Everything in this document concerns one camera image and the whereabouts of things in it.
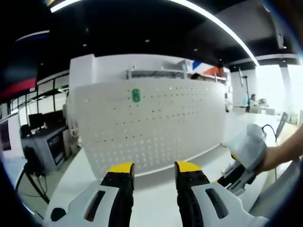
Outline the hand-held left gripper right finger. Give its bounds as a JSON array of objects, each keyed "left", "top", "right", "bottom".
[{"left": 174, "top": 161, "right": 268, "bottom": 227}]

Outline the black computer mouse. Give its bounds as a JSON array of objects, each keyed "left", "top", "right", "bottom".
[{"left": 50, "top": 207, "right": 67, "bottom": 222}]

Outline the dark grey office chair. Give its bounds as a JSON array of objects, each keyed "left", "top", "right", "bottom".
[{"left": 278, "top": 112, "right": 289, "bottom": 135}]

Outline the curved ceiling light strip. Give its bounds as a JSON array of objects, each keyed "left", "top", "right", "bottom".
[{"left": 50, "top": 0, "right": 260, "bottom": 67}]

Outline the black desktop monitor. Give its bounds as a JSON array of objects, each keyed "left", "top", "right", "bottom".
[{"left": 28, "top": 113, "right": 45, "bottom": 130}]

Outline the green hook assembly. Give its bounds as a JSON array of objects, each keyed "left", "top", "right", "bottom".
[{"left": 131, "top": 88, "right": 141, "bottom": 103}]

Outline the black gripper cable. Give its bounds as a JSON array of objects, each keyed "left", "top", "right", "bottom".
[{"left": 262, "top": 124, "right": 279, "bottom": 180}]

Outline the black tripod stand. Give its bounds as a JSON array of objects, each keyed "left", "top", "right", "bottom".
[{"left": 18, "top": 146, "right": 51, "bottom": 204}]

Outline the black upright stand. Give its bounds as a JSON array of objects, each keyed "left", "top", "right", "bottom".
[{"left": 240, "top": 67, "right": 252, "bottom": 113}]

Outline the hanging black screen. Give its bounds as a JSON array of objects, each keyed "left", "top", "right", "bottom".
[{"left": 0, "top": 60, "right": 38, "bottom": 100}]

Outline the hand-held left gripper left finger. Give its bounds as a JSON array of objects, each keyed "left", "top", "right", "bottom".
[{"left": 63, "top": 162, "right": 136, "bottom": 227}]

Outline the grey workbench cabinet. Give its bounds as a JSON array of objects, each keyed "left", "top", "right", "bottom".
[{"left": 21, "top": 126, "right": 67, "bottom": 173}]

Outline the metal shelf rack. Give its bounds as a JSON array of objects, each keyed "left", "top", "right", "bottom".
[{"left": 126, "top": 60, "right": 232, "bottom": 86}]

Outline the white perforated mounting plate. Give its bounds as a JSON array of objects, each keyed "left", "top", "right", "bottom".
[{"left": 71, "top": 79, "right": 232, "bottom": 178}]

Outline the kiosk display screen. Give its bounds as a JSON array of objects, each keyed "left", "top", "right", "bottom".
[{"left": 0, "top": 122, "right": 12, "bottom": 152}]

